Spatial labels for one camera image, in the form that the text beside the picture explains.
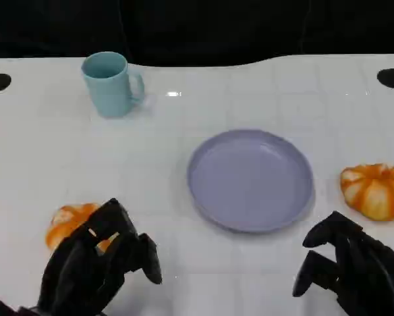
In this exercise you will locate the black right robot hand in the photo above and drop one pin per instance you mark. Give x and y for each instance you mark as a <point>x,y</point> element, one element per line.
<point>368,273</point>

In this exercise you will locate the lilac plate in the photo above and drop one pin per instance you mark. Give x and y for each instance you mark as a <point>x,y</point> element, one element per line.
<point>249,181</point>

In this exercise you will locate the orange and white bread roll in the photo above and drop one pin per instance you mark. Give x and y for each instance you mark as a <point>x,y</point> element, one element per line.
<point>375,192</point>
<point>63,220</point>

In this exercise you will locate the black cloth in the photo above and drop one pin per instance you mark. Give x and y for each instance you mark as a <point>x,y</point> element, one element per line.
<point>197,26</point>

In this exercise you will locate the pale green mug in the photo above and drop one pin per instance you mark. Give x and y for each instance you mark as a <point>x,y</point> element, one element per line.
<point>108,92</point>

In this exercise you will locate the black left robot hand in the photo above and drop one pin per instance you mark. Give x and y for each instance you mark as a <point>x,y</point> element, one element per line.
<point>81,270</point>

